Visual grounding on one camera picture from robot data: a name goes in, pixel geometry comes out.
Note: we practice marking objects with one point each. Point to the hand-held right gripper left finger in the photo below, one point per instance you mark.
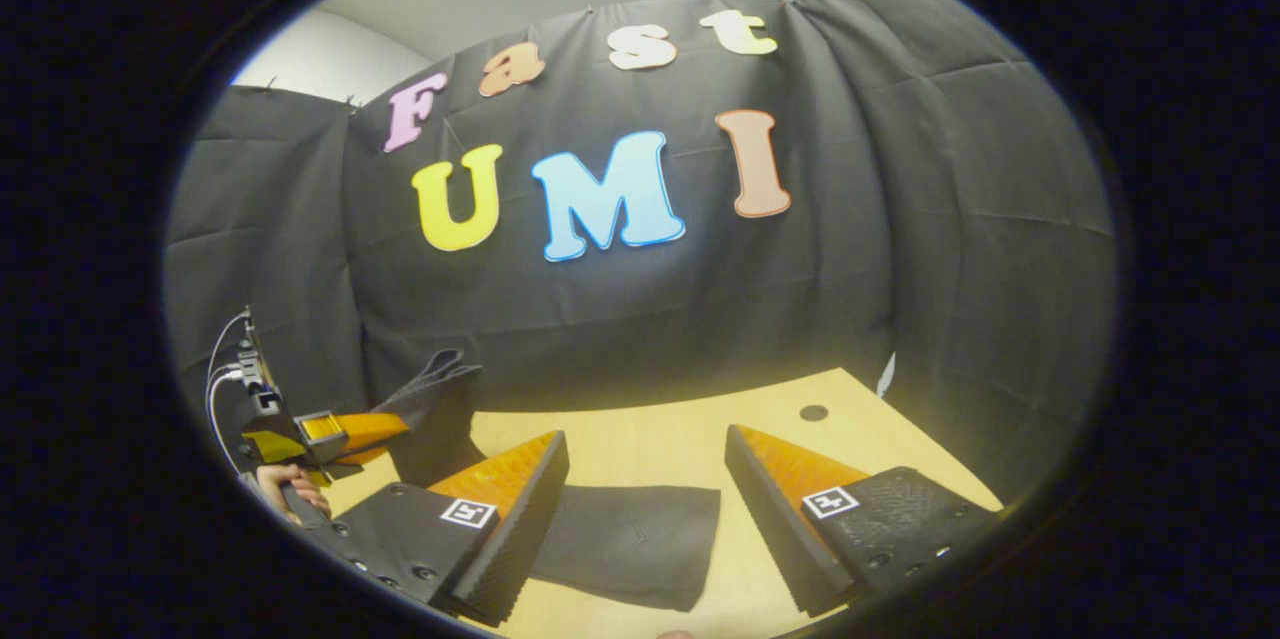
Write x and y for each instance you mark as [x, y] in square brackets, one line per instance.
[515, 549]

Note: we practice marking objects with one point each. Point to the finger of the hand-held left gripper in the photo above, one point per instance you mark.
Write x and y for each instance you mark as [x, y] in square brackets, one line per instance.
[360, 429]
[350, 460]

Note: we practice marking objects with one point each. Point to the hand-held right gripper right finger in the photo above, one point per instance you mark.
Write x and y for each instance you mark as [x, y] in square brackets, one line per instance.
[775, 539]

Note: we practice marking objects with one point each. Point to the black jeans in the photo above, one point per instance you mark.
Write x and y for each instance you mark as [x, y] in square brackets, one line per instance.
[630, 544]

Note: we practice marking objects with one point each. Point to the black backdrop cloth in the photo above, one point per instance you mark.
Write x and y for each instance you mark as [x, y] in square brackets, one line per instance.
[650, 319]

